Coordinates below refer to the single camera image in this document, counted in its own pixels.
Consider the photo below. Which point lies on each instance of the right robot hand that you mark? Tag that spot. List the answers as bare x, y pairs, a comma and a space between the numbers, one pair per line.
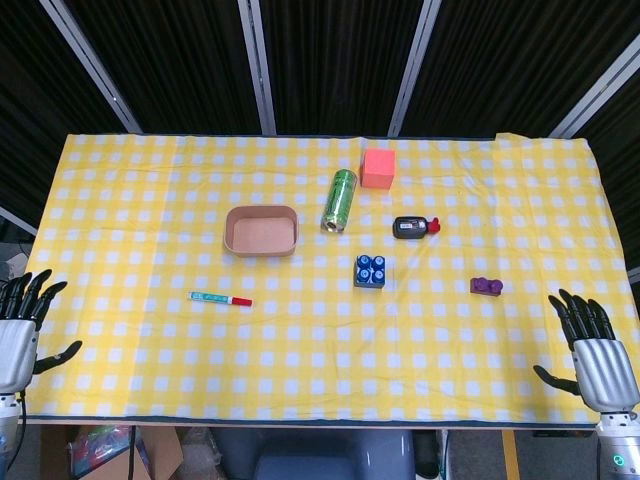
598, 370

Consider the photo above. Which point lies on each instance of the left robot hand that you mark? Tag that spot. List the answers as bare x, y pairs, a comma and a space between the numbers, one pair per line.
15, 345

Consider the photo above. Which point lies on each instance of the purple toy block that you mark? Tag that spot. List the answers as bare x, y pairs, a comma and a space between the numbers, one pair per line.
485, 287

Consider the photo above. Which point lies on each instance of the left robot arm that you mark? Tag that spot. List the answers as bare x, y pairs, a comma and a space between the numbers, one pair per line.
6, 425

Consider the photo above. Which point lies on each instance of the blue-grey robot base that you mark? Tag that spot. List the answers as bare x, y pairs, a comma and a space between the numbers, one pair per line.
320, 452

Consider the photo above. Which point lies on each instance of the yellow checkered tablecloth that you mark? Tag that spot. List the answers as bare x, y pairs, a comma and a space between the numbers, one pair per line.
200, 360

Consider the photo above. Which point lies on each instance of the colourful plastic bag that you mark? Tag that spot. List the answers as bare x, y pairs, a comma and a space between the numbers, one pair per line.
97, 450

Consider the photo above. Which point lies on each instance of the cardboard box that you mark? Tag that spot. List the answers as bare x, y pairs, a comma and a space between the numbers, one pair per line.
150, 450

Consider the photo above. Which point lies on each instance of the green marker with red cap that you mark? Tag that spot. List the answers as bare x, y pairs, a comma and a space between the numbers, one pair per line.
220, 299

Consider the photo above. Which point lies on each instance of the black red small device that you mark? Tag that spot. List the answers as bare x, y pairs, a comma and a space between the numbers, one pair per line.
413, 227

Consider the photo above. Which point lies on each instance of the blue battery pack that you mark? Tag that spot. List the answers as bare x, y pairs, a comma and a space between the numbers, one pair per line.
370, 271

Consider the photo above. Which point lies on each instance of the brown paper tray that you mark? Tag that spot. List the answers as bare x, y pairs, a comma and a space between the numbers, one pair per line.
261, 231

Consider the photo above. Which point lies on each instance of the orange cube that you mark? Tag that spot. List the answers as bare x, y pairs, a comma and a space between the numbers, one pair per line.
378, 169

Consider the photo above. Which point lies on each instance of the green drink can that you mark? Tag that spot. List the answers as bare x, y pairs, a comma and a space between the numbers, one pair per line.
339, 201

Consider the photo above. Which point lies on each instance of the grey metal frame post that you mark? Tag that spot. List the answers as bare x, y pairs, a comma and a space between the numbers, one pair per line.
92, 62
415, 65
597, 85
257, 65

